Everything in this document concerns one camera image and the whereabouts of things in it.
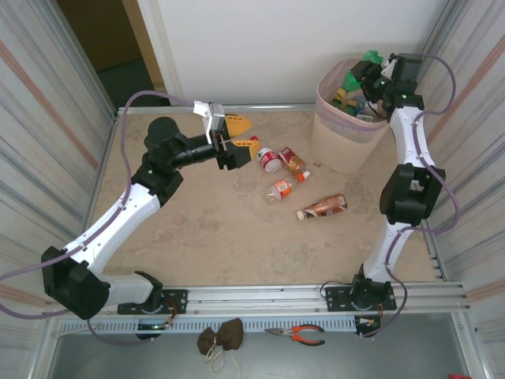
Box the orange-label bottle orange cap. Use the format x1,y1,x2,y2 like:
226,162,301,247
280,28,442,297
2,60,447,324
264,172,311,206

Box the copper brown bottle beige cap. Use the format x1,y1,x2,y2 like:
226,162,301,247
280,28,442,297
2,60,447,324
296,193,349,221

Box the pink beige plastic bin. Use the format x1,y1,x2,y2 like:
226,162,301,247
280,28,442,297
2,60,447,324
310,58,391,176

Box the red label bottle white cap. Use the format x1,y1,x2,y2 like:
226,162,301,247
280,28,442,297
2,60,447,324
252,135,283,174

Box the amber juice bottle red label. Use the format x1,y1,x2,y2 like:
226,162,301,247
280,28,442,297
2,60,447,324
277,147,312,178

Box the brown wooden door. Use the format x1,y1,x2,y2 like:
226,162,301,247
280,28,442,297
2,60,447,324
57,0,145,74

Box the large brown cloth bag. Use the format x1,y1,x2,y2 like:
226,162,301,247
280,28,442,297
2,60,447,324
219,317,245,351

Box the black controller board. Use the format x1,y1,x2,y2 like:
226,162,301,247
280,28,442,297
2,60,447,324
135,321,174,341
353,315,383,339

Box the small brown cloth bag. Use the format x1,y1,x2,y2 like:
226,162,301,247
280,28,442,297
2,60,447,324
196,328,222,355

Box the tan door frame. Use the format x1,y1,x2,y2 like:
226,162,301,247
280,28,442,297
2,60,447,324
120,0,171,98

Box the long aluminium mounting rail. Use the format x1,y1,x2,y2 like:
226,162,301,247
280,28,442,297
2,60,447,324
39,280,473,317

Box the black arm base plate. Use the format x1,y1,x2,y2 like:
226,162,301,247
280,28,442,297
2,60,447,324
324,284,397,313
117,288,189,316

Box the red orange wire bundle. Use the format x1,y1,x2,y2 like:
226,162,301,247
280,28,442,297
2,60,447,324
162,298,178,329
374,298,390,331

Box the white slotted cable duct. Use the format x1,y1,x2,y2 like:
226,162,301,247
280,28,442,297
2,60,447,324
94,317,358,335

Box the orange-handled pliers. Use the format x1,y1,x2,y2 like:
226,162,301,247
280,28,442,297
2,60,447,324
264,324,327,347

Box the beige bag string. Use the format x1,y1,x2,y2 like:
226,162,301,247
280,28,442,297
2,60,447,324
204,343,241,374

